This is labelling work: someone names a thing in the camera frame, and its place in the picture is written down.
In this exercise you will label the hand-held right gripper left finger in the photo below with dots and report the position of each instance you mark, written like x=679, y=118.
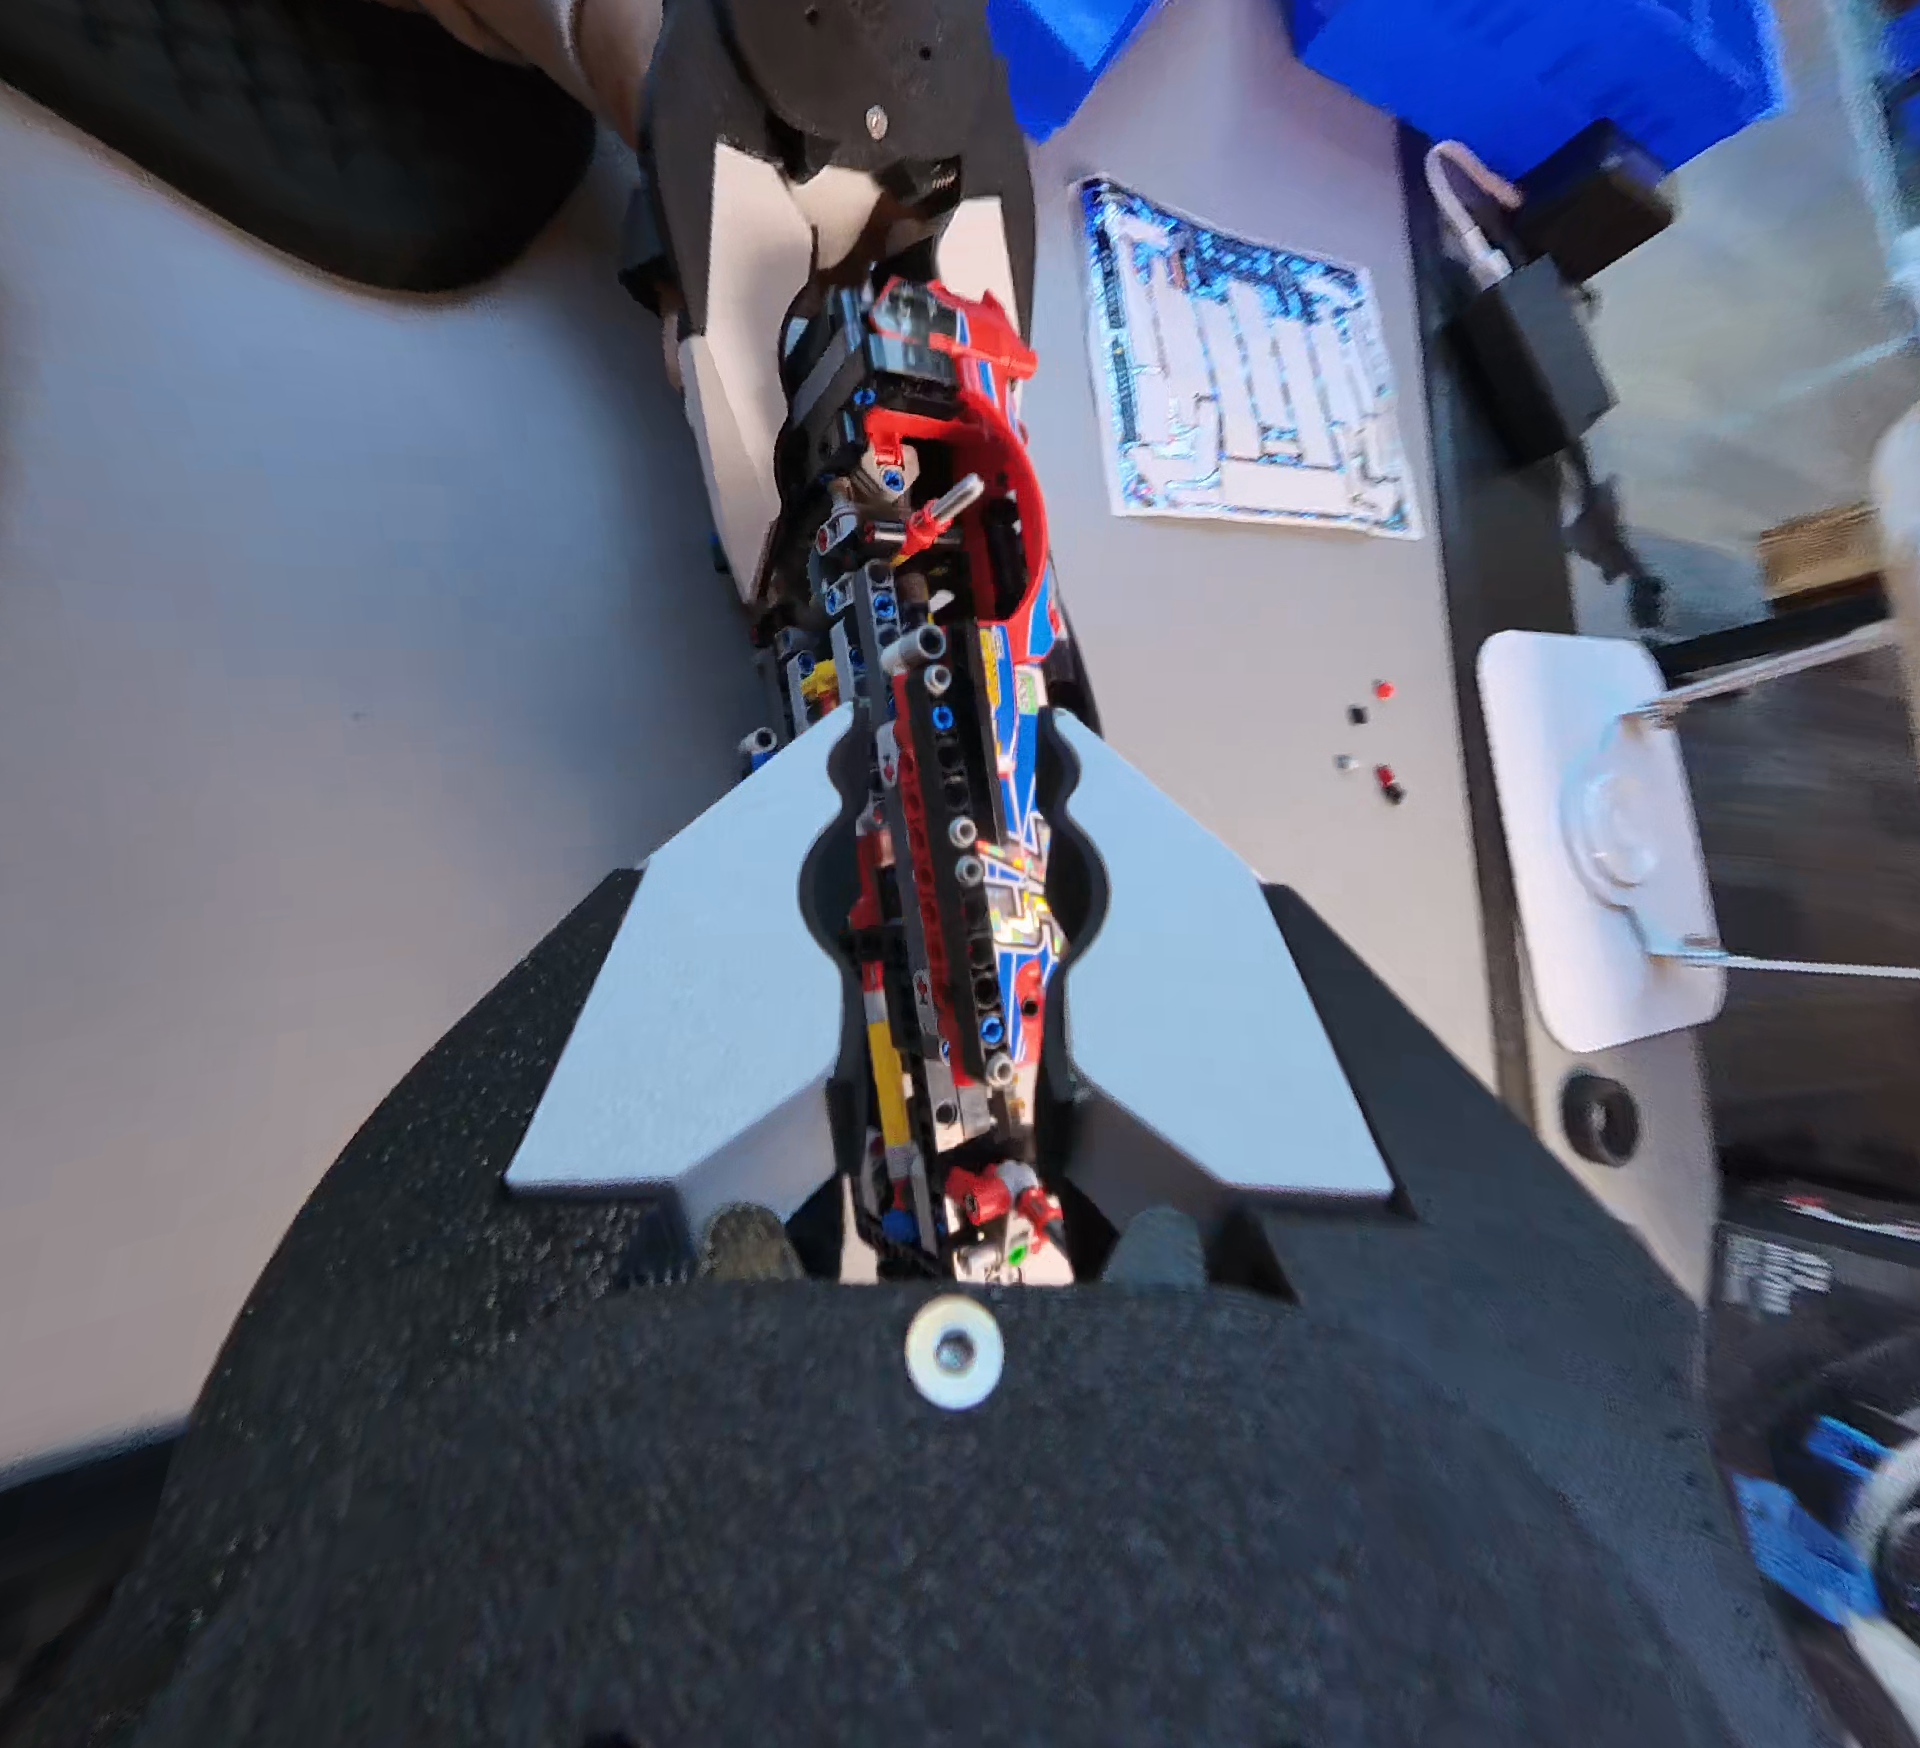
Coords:
x=675, y=1029

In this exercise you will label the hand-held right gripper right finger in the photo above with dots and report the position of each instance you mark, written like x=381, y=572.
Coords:
x=1230, y=1029

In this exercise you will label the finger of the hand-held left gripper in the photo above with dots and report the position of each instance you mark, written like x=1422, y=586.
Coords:
x=735, y=308
x=975, y=250

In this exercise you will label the red blue lego car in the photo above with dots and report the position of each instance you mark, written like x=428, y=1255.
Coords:
x=957, y=757

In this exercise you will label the black lego tire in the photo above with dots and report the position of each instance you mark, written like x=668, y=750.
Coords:
x=1589, y=1119

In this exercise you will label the lego set box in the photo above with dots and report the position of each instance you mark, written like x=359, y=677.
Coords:
x=1797, y=1329

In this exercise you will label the holographic sticker sheet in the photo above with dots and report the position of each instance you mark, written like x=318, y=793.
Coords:
x=1244, y=368

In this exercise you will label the white book stand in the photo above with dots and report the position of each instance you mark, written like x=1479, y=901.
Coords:
x=1557, y=876

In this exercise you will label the black power adapter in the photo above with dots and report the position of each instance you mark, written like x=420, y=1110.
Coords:
x=1604, y=208
x=1548, y=352

